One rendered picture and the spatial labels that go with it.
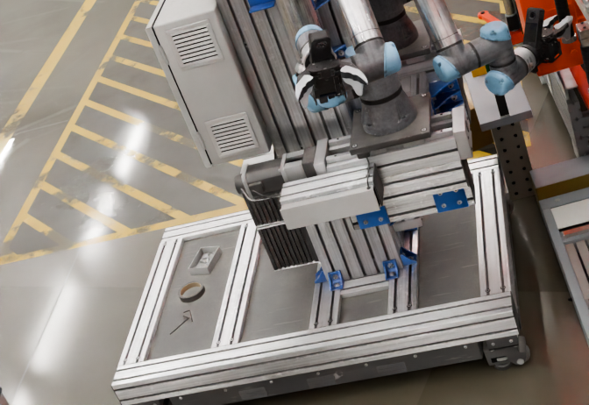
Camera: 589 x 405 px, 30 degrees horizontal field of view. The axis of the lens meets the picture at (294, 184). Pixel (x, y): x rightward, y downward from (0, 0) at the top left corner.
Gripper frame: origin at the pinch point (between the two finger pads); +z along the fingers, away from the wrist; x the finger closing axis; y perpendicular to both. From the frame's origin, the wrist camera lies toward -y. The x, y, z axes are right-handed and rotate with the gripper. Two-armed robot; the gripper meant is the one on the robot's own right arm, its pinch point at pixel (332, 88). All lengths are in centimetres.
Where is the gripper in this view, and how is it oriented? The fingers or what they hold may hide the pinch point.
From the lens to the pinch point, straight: 232.6
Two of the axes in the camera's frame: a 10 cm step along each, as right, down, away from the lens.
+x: -9.7, 2.3, -0.2
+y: 1.9, 8.5, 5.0
